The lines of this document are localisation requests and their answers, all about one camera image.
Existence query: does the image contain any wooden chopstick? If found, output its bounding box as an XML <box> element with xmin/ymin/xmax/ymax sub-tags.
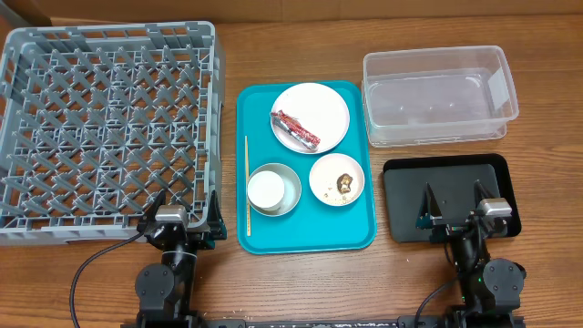
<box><xmin>244</xmin><ymin>135</ymin><xmax>251</xmax><ymax>237</ymax></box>

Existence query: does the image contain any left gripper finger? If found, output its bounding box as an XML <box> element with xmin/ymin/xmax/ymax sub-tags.
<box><xmin>144</xmin><ymin>190</ymin><xmax>166</xmax><ymax>221</ymax></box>
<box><xmin>207</xmin><ymin>190</ymin><xmax>224</xmax><ymax>232</ymax></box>

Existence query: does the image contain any teal serving tray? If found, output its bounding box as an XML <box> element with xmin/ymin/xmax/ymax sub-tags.
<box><xmin>236</xmin><ymin>80</ymin><xmax>377</xmax><ymax>255</ymax></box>

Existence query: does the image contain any black waste tray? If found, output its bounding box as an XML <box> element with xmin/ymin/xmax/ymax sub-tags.
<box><xmin>383</xmin><ymin>153</ymin><xmax>522</xmax><ymax>243</ymax></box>

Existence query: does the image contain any clear plastic bin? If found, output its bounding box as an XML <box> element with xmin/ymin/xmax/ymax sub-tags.
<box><xmin>362</xmin><ymin>46</ymin><xmax>519</xmax><ymax>148</ymax></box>

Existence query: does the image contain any brown food scrap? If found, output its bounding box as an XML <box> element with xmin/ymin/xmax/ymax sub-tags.
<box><xmin>336</xmin><ymin>173</ymin><xmax>353</xmax><ymax>194</ymax></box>

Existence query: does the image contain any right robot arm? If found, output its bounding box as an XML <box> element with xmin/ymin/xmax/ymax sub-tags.
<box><xmin>413</xmin><ymin>180</ymin><xmax>527</xmax><ymax>327</ymax></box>

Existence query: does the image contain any red snack wrapper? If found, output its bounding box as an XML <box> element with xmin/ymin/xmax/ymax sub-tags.
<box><xmin>271</xmin><ymin>110</ymin><xmax>321</xmax><ymax>150</ymax></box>

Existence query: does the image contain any white paper cup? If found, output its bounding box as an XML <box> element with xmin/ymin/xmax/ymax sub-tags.
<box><xmin>247</xmin><ymin>170</ymin><xmax>285</xmax><ymax>211</ymax></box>

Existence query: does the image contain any large white plate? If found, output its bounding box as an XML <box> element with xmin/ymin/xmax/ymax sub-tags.
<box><xmin>271</xmin><ymin>83</ymin><xmax>350</xmax><ymax>154</ymax></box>

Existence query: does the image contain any grey-white bowl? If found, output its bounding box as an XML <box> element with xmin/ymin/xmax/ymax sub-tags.
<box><xmin>250</xmin><ymin>163</ymin><xmax>302</xmax><ymax>217</ymax></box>

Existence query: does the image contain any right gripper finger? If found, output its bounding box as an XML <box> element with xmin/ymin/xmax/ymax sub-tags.
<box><xmin>474</xmin><ymin>179</ymin><xmax>493</xmax><ymax>214</ymax></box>
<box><xmin>416</xmin><ymin>183</ymin><xmax>443</xmax><ymax>224</ymax></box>

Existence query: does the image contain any grey dish rack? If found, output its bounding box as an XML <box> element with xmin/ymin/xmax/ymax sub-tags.
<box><xmin>1</xmin><ymin>21</ymin><xmax>225</xmax><ymax>246</ymax></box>

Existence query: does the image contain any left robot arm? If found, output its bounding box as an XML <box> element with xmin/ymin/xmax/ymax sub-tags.
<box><xmin>135</xmin><ymin>191</ymin><xmax>227</xmax><ymax>328</ymax></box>

